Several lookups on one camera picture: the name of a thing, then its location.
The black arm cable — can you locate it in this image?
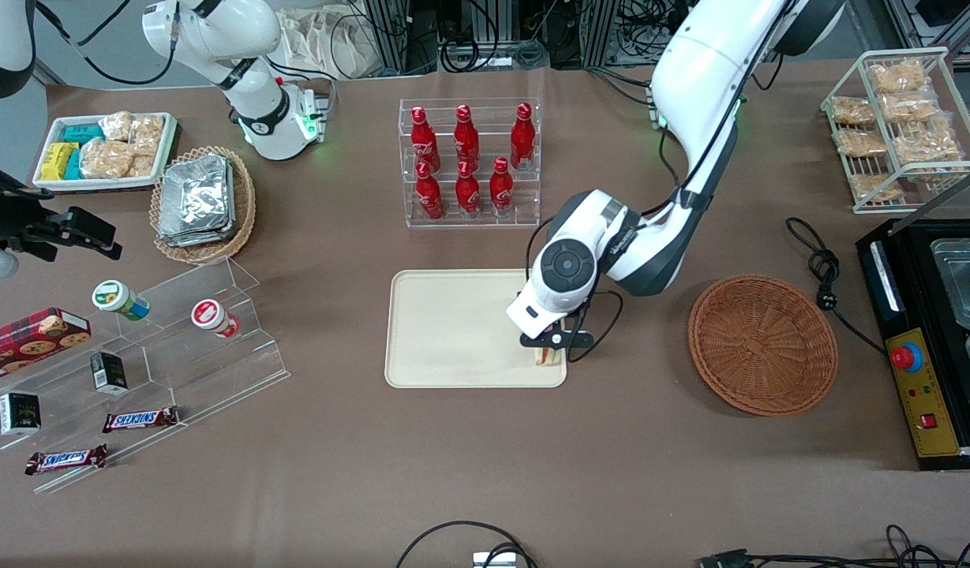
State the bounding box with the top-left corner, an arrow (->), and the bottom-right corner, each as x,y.
524,0 -> 797,364
35,0 -> 178,86

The red lid white cup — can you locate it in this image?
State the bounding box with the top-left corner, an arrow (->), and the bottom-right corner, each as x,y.
191,299 -> 241,339

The silver foil pouch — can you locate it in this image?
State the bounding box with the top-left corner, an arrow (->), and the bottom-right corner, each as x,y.
158,225 -> 237,248
159,154 -> 234,236

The white cloth bag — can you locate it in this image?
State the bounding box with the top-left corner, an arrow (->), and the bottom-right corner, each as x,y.
275,8 -> 375,80

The black power cable with plug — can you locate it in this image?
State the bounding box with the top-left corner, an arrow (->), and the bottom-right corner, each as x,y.
785,218 -> 888,356

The light oval wicker basket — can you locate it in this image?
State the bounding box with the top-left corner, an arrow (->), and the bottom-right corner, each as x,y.
150,146 -> 257,265

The white rectangular snack tray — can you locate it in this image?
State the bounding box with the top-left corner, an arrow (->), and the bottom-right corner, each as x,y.
32,112 -> 178,192

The clear cracker bag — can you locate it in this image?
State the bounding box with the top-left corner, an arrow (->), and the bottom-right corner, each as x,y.
834,129 -> 888,157
870,62 -> 927,94
848,174 -> 904,202
830,96 -> 876,127
879,93 -> 939,123
895,118 -> 963,166

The green lid white cup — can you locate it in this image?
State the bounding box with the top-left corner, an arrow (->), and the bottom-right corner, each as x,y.
92,280 -> 151,321

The brown snickers bar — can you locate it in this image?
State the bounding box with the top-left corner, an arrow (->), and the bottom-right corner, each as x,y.
24,444 -> 108,476
102,406 -> 180,434

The large steel food pan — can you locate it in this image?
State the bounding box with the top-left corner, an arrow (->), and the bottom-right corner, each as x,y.
931,238 -> 970,331

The red tartan cookie box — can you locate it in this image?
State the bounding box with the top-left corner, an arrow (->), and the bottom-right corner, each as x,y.
0,307 -> 92,385

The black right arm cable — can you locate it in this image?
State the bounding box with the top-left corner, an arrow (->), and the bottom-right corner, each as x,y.
35,0 -> 178,86

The black appliance with yellow panel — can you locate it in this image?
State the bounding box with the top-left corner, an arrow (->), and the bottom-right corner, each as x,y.
856,217 -> 970,472

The yellow snack pack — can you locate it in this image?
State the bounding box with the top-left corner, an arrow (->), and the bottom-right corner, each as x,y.
40,142 -> 79,181

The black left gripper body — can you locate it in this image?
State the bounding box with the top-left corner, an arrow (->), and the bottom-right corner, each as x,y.
520,328 -> 595,354

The black looped cable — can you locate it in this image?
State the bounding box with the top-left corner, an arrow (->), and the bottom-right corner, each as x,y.
395,521 -> 537,568

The white wire rack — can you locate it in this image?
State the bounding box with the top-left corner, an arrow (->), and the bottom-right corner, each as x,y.
820,47 -> 970,215

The small black carton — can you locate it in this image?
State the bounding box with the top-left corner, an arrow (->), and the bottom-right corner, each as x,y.
90,351 -> 129,395
0,392 -> 42,437

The red cola bottle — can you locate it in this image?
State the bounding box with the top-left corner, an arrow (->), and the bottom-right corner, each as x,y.
489,157 -> 515,216
454,104 -> 480,168
510,103 -> 536,170
410,106 -> 441,170
455,160 -> 481,218
415,162 -> 444,220

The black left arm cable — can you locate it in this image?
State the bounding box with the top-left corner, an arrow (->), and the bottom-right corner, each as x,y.
524,0 -> 797,364

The beige plastic tray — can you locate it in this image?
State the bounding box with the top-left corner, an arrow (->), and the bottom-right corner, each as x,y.
384,269 -> 568,390

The black tangled cable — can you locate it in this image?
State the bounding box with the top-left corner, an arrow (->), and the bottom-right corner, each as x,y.
745,525 -> 970,568

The clear acrylic stepped shelf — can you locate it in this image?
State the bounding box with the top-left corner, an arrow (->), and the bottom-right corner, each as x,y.
0,256 -> 292,495

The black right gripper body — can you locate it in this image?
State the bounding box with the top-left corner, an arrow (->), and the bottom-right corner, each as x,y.
0,185 -> 59,245

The grey metal bar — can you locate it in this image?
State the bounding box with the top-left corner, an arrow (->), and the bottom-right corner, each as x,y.
911,162 -> 970,214

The brown round wicker basket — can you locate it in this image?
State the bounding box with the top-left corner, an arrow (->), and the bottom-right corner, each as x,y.
687,274 -> 839,417

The clear acrylic bottle rack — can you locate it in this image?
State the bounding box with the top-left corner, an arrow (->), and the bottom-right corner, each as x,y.
399,97 -> 541,230

